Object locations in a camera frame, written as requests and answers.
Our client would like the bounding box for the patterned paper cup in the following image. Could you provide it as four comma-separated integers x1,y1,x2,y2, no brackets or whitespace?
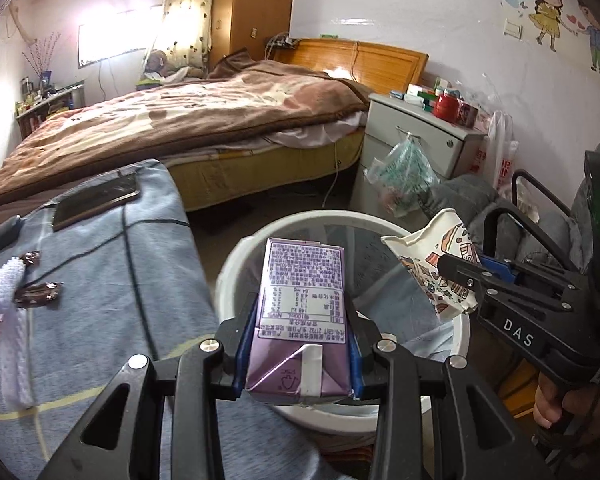
381,207,482,322

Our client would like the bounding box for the white red plastic bag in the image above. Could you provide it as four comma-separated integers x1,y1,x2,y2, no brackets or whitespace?
472,110,518,196

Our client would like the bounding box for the purple drink carton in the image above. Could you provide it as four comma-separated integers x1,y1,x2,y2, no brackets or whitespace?
245,237,355,406

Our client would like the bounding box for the wooden bed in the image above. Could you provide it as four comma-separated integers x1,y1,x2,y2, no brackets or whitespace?
0,37,429,213

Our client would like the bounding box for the cartoon couple wall sticker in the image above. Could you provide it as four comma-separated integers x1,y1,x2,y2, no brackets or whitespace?
495,0,600,78

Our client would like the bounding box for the cluttered desk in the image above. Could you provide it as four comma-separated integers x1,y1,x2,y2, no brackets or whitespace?
14,80,86,138

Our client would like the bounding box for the purple branch decoration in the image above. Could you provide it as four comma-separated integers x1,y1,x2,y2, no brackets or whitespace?
22,32,62,78

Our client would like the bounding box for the white nightstand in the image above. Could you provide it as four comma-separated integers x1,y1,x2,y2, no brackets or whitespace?
350,92,488,216

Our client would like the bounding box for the person's right hand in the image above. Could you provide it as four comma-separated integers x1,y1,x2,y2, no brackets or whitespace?
532,372,600,431

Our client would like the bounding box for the brown blanket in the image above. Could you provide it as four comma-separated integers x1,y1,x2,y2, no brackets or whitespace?
0,49,371,211

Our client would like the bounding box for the window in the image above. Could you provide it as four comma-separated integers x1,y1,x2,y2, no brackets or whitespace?
77,4,166,67

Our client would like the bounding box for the pile of small boxes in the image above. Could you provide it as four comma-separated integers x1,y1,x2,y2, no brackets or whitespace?
389,79,463,108

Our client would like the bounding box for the green plastic bag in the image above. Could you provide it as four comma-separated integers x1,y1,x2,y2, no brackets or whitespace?
364,132,441,216

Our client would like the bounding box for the wooden wardrobe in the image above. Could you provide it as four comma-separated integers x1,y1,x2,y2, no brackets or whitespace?
210,0,298,68

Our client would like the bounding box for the red patterned tin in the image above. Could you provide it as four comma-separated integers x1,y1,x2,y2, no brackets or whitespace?
457,100,481,126

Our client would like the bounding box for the patterned curtain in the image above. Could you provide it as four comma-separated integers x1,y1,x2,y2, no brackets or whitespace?
157,0,216,68

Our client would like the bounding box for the brown teddy bear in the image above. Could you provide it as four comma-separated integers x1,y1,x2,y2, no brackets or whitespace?
140,50,206,86

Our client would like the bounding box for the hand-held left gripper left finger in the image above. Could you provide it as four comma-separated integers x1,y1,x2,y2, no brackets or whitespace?
35,290,259,480

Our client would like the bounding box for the grey cushion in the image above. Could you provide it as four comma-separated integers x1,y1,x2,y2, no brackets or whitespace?
420,177,591,271

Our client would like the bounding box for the dark blue pouch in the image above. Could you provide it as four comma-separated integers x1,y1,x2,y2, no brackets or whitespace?
0,215,22,263

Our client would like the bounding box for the black smartphone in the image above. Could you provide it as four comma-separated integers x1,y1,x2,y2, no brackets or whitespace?
52,172,142,233

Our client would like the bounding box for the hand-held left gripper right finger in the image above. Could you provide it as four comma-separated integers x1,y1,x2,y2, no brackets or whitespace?
345,297,546,480

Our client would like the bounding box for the pale pink bedsheet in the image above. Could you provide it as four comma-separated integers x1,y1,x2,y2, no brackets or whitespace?
265,112,366,148

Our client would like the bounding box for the white trash bin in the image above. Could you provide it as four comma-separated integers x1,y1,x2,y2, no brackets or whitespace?
214,208,473,433

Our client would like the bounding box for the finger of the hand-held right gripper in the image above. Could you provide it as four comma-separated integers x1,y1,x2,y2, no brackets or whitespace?
436,251,588,331
480,254,588,292

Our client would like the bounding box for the red canister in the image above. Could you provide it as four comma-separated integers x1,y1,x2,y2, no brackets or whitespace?
434,91,460,121

